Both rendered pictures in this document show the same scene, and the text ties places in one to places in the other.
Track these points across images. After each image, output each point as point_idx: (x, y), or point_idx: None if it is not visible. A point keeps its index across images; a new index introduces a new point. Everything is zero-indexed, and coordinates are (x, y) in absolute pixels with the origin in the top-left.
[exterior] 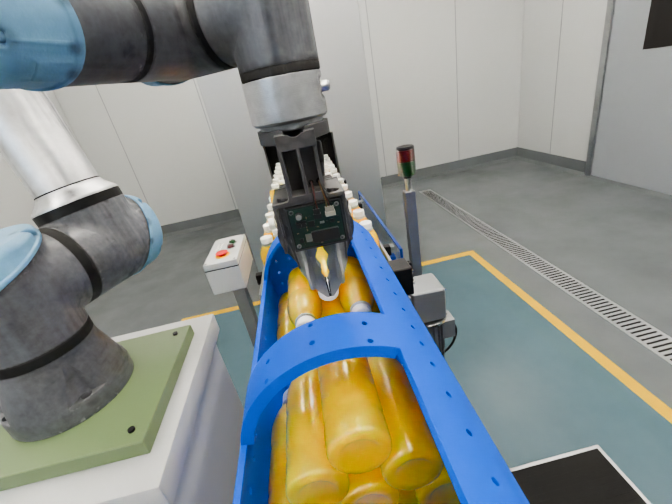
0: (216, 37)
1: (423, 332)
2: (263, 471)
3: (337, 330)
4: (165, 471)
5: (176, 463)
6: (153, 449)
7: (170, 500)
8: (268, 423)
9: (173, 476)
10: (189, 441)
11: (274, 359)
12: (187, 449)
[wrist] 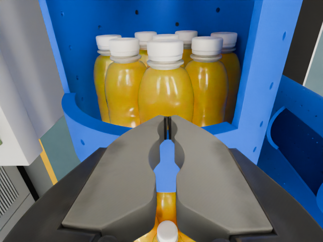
0: None
1: (269, 113)
2: (95, 109)
3: (167, 168)
4: (26, 155)
5: (29, 138)
6: (3, 140)
7: (40, 152)
8: (88, 66)
9: (32, 144)
10: (25, 111)
11: (91, 152)
12: (28, 117)
